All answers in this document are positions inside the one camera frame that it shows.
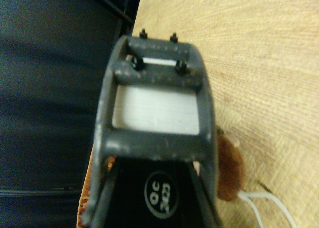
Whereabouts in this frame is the brown monkey plush toy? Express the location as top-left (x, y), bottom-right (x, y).
top-left (216, 129), bottom-right (299, 228)

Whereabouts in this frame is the brown wicker basket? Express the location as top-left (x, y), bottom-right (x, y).
top-left (79, 155), bottom-right (118, 228)

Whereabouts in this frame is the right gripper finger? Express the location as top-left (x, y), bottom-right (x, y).
top-left (83, 28), bottom-right (224, 228)

